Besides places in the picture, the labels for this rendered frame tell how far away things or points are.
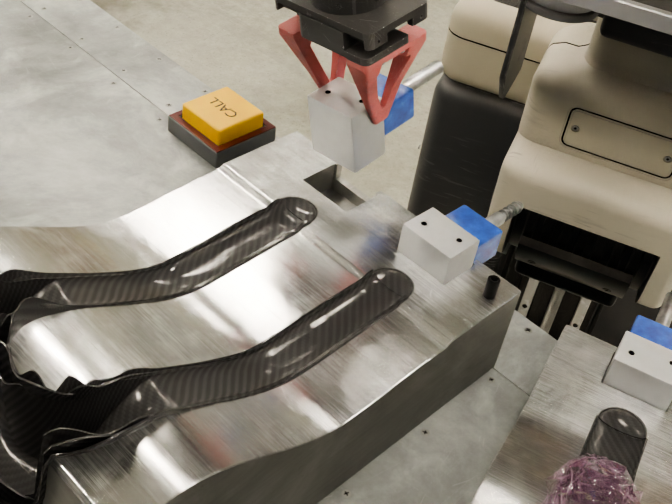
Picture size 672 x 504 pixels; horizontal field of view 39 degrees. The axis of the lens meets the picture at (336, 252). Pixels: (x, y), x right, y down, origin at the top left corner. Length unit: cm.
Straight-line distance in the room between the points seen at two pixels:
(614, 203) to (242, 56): 180
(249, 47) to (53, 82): 170
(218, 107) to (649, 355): 49
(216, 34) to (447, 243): 212
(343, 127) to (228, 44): 203
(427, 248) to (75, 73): 51
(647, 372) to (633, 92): 39
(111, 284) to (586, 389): 36
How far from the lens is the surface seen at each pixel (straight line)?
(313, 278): 73
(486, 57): 134
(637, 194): 106
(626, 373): 75
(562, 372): 76
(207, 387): 63
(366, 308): 72
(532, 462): 66
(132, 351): 62
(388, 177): 233
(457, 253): 73
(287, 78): 264
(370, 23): 69
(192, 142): 98
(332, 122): 76
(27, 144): 100
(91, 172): 96
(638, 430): 75
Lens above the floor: 139
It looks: 42 degrees down
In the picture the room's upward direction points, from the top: 10 degrees clockwise
